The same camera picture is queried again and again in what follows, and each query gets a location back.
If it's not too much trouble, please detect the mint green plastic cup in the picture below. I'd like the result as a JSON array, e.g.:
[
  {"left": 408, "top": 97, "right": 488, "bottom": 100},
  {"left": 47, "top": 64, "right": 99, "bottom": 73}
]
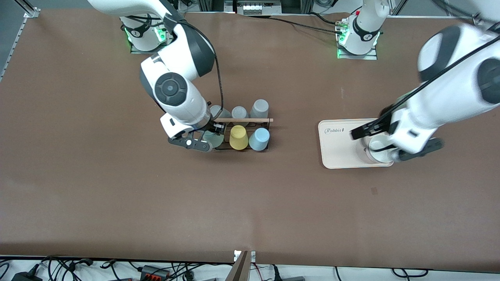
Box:
[{"left": 202, "top": 131, "right": 225, "bottom": 149}]

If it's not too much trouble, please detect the white plastic cup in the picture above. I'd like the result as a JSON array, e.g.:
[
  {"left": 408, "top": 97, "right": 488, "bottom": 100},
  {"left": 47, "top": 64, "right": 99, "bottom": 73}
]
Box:
[{"left": 366, "top": 135, "right": 397, "bottom": 163}]

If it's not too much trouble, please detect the light blue plastic cup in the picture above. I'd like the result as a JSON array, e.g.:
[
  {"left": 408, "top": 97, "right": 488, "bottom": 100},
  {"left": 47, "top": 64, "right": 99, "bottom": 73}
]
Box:
[{"left": 249, "top": 128, "right": 271, "bottom": 151}]

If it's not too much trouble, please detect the yellow plastic cup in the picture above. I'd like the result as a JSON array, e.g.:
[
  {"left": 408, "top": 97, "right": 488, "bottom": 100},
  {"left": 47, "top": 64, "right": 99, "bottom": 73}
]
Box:
[{"left": 229, "top": 125, "right": 249, "bottom": 150}]

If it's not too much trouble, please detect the cream tray with Rabbit print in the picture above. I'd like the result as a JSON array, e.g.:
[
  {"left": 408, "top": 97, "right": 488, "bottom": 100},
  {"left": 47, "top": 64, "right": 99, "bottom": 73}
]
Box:
[{"left": 318, "top": 119, "right": 395, "bottom": 169}]

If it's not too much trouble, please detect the white power strip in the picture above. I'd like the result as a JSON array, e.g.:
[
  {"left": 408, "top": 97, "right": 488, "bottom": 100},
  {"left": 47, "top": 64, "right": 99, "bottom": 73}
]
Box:
[{"left": 241, "top": 1, "right": 282, "bottom": 15}]

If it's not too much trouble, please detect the black box with red connectors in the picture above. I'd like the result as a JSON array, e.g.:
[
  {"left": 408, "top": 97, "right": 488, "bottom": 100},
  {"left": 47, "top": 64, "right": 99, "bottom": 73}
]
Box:
[{"left": 140, "top": 265, "right": 171, "bottom": 281}]

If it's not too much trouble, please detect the wooden slat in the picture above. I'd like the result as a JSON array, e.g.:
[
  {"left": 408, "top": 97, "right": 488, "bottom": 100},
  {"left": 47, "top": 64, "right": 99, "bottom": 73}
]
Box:
[{"left": 225, "top": 251, "right": 250, "bottom": 281}]

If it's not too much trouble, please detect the black power adapter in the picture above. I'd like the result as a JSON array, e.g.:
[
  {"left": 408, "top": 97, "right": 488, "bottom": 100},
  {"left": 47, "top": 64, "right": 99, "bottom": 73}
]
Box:
[{"left": 11, "top": 270, "right": 43, "bottom": 281}]

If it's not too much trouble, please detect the black wire cup rack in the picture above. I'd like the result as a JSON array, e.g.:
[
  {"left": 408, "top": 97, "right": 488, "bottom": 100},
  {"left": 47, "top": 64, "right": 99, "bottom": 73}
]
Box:
[{"left": 211, "top": 117, "right": 274, "bottom": 152}]

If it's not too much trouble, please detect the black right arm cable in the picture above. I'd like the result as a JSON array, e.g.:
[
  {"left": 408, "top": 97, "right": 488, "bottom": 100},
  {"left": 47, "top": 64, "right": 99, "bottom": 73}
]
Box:
[{"left": 172, "top": 18, "right": 225, "bottom": 119}]

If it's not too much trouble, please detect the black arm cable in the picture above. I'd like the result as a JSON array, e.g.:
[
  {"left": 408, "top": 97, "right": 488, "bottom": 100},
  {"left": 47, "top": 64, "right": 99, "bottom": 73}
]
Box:
[
  {"left": 172, "top": 18, "right": 225, "bottom": 119},
  {"left": 377, "top": 33, "right": 500, "bottom": 121}
]

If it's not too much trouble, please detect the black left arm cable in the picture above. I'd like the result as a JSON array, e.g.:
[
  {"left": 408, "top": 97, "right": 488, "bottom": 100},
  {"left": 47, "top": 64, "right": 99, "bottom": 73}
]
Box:
[{"left": 377, "top": 33, "right": 500, "bottom": 121}]

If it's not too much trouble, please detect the black table cable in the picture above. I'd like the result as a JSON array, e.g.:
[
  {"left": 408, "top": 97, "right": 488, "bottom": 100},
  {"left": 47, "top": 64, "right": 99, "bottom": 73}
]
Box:
[
  {"left": 309, "top": 12, "right": 352, "bottom": 26},
  {"left": 248, "top": 15, "right": 344, "bottom": 33}
]

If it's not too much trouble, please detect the white metal bracket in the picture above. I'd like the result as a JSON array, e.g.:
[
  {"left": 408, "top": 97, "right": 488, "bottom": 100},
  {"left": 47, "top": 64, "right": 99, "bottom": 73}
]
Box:
[{"left": 234, "top": 250, "right": 257, "bottom": 263}]

